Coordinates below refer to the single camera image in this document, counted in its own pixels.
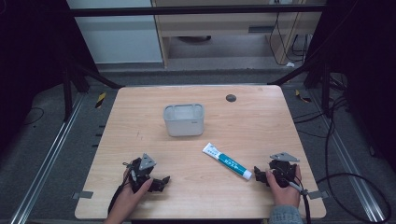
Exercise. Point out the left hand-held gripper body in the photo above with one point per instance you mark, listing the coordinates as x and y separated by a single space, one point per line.
146 162

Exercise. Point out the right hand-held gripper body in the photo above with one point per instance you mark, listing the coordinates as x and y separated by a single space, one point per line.
284 169

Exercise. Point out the white and teal toothpaste tube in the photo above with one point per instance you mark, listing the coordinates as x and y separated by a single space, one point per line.
229 161

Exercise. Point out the white plastic container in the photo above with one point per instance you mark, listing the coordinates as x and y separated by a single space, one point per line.
184 123

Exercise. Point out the person's right hand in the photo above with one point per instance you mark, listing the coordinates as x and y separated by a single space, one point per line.
288 196

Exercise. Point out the person's left hand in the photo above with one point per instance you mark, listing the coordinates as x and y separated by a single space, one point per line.
130 197

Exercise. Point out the yellow black hazard tape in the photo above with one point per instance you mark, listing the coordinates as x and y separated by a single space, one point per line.
302 97
100 100

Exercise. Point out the grey round table grommet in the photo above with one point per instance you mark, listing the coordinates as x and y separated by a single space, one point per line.
231 98

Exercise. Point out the black metal stand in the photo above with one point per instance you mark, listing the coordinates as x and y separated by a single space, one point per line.
325 87
67 93

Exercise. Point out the small white plug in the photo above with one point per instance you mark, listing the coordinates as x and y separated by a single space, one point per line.
290 64

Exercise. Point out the dark curtain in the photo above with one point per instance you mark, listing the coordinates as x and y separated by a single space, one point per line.
367 77
31 62

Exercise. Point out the white cabinet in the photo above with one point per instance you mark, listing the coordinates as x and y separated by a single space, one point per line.
118 37

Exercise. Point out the light wooden desk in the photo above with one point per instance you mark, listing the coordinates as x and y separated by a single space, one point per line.
218 25

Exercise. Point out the grey metal table bracket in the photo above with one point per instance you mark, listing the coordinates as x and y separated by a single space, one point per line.
82 195
318 194

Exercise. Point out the aluminium floor rail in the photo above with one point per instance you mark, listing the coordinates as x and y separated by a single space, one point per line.
46 161
348 161

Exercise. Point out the black horizontal frame bar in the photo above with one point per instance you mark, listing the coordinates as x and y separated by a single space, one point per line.
186 11

